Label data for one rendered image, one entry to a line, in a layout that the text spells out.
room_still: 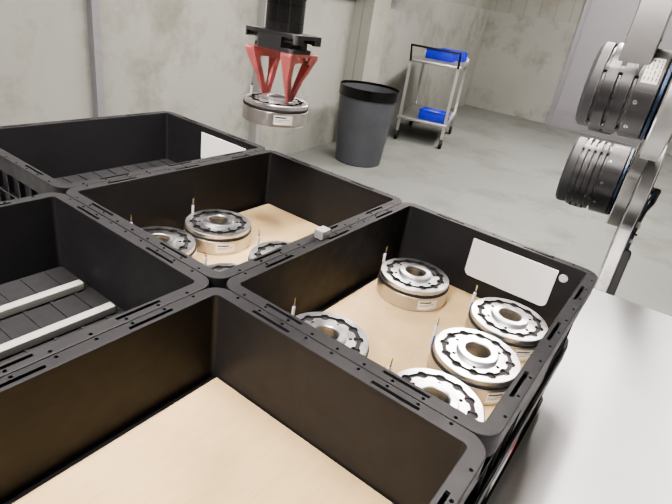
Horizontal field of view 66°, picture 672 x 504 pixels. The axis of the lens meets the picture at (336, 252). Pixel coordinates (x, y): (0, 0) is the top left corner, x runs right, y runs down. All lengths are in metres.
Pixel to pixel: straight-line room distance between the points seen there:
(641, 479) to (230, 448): 0.56
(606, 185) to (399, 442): 1.10
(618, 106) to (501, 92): 7.18
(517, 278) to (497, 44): 7.43
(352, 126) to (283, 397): 3.64
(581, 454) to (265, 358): 0.49
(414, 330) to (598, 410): 0.35
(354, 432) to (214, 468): 0.13
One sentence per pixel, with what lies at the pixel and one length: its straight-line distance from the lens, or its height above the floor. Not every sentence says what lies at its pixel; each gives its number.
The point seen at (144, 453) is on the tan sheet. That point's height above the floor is 0.83.
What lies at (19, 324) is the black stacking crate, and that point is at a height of 0.83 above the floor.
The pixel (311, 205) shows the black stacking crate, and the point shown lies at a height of 0.86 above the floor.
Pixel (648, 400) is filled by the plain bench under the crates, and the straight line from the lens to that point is 1.00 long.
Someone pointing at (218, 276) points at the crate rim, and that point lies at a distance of 0.55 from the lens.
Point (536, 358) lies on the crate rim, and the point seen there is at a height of 0.93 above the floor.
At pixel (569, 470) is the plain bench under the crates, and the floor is 0.70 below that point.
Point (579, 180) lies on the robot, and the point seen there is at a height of 0.88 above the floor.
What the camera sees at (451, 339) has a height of 0.86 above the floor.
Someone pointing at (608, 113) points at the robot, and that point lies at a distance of 0.98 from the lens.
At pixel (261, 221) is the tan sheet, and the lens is 0.92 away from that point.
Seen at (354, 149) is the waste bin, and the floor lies 0.14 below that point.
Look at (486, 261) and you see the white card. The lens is 0.79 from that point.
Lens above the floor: 1.21
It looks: 27 degrees down
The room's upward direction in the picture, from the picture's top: 9 degrees clockwise
